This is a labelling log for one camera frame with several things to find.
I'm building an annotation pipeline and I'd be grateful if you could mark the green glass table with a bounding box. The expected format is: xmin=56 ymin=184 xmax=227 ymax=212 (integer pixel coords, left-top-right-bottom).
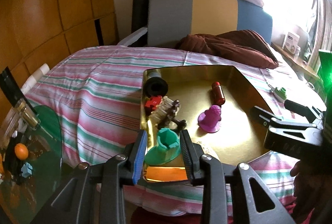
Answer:
xmin=1 ymin=106 xmax=62 ymax=223

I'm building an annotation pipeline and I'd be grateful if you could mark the gold tray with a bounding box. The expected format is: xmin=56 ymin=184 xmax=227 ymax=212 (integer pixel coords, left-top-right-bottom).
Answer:
xmin=141 ymin=65 xmax=269 ymax=183

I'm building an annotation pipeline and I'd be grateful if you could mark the black cylinder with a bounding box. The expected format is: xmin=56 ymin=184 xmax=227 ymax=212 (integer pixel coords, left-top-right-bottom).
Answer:
xmin=143 ymin=70 xmax=168 ymax=97

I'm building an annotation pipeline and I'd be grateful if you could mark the person's right hand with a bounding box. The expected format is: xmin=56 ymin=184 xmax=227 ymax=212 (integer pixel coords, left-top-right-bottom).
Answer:
xmin=290 ymin=160 xmax=331 ymax=223

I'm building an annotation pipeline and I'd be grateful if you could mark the colourful headboard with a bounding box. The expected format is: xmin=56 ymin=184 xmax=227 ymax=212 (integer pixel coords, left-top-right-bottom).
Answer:
xmin=147 ymin=0 xmax=273 ymax=48

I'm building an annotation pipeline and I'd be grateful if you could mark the red block toy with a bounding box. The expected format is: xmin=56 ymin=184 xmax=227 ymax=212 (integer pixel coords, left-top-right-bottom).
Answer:
xmin=144 ymin=96 xmax=163 ymax=114

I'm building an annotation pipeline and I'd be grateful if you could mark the white box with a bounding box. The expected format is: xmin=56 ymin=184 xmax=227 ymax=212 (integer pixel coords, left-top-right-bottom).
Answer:
xmin=282 ymin=32 xmax=300 ymax=55

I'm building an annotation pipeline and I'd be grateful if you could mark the wooden bedside table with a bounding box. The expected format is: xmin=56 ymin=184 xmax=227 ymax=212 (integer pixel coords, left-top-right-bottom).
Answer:
xmin=271 ymin=42 xmax=319 ymax=80

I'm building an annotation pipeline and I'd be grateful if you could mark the blue cube toy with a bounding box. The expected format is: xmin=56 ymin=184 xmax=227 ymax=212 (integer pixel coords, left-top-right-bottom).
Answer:
xmin=21 ymin=162 xmax=33 ymax=178

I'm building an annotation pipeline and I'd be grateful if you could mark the brown skeleton toy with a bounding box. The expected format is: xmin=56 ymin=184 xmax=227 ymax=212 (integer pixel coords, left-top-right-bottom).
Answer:
xmin=157 ymin=100 xmax=187 ymax=134

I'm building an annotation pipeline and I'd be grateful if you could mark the teal castle tower toy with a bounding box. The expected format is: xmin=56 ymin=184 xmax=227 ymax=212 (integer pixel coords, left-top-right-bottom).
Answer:
xmin=145 ymin=128 xmax=181 ymax=165

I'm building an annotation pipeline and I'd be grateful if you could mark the maroon blanket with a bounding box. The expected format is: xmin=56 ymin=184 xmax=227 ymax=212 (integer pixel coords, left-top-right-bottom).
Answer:
xmin=175 ymin=30 xmax=279 ymax=69

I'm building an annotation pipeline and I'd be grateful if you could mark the small orange ball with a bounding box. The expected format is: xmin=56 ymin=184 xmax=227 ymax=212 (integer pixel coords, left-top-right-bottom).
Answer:
xmin=14 ymin=143 xmax=29 ymax=160

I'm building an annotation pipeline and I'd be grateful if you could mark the striped bed sheet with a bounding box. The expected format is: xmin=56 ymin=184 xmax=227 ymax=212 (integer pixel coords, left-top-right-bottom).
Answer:
xmin=27 ymin=46 xmax=326 ymax=217

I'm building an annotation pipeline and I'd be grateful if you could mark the red metallic bottle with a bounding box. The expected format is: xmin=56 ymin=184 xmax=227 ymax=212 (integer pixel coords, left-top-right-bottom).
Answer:
xmin=212 ymin=82 xmax=226 ymax=106

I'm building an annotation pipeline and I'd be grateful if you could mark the green and white toy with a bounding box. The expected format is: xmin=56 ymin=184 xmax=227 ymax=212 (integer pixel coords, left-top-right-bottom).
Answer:
xmin=269 ymin=84 xmax=287 ymax=103

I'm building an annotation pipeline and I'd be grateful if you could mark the purple bell-shaped toy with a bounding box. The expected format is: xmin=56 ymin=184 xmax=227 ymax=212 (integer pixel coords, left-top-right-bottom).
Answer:
xmin=198 ymin=105 xmax=221 ymax=133

